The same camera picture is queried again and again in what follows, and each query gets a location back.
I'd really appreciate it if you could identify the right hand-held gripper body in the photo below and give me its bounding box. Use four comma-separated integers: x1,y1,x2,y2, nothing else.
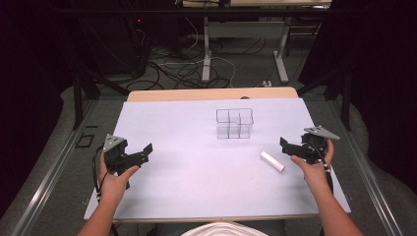
298,125,341,165

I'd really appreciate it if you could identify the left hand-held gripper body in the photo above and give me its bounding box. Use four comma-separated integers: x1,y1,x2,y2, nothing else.
102,134,140,190

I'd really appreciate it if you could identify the white cylindrical tube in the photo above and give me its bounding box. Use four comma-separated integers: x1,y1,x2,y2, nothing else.
260,150,285,172

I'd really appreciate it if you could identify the clear plastic divided organizer box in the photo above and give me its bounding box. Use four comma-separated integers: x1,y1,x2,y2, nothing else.
215,107,255,140

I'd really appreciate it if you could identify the person's right hand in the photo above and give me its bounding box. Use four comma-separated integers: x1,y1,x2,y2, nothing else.
290,139,335,193

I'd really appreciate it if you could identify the person's left hand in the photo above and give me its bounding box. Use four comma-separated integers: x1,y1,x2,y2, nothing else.
97,151,141,202

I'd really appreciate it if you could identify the black metal stand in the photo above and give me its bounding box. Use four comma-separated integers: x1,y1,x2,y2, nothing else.
295,65,352,133
72,67,131,131

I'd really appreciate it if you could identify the white table mat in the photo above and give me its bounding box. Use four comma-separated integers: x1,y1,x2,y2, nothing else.
83,97,352,221

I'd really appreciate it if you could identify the person's white shirt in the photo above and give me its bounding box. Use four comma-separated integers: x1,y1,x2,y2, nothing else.
179,221,270,236

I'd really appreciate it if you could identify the dark computer tower red light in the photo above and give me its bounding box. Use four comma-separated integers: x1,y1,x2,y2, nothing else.
122,14,150,78

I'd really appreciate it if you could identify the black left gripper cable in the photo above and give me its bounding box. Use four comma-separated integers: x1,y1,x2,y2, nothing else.
91,145,106,202

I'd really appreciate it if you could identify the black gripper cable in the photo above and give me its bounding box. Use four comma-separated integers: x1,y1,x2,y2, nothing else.
91,145,106,202
313,140,335,195

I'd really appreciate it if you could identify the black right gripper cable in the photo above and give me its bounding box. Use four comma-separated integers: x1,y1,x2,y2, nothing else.
313,140,335,195

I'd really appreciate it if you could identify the aluminium floor rail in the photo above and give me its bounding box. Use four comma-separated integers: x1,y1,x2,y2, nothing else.
11,99,99,236
328,97,405,236

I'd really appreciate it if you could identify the tangle of floor cables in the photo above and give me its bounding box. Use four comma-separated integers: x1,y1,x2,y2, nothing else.
125,19,238,91

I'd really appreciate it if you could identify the white metal frame desk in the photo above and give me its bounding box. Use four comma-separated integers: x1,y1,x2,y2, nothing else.
176,0,332,85

